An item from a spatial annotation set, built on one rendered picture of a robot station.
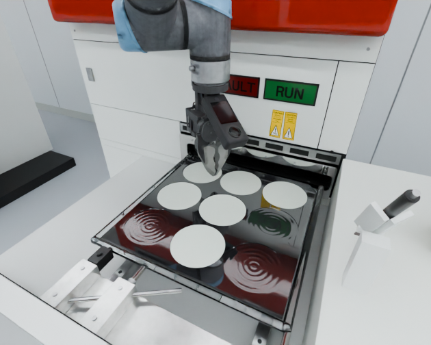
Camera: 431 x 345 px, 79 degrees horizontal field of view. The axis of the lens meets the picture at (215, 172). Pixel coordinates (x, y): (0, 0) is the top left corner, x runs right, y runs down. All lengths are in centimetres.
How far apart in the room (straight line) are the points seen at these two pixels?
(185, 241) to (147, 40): 35
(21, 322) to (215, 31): 48
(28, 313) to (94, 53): 71
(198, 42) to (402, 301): 47
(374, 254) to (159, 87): 65
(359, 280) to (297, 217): 22
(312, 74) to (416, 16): 153
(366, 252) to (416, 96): 190
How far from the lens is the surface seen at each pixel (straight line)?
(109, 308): 44
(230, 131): 47
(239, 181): 64
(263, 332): 47
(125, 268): 55
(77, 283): 49
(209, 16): 48
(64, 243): 69
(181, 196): 60
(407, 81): 216
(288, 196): 62
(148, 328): 45
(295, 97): 63
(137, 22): 45
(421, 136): 230
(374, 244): 34
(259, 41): 63
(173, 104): 78
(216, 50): 49
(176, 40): 48
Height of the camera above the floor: 127
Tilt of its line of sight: 34 degrees down
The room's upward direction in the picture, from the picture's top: straight up
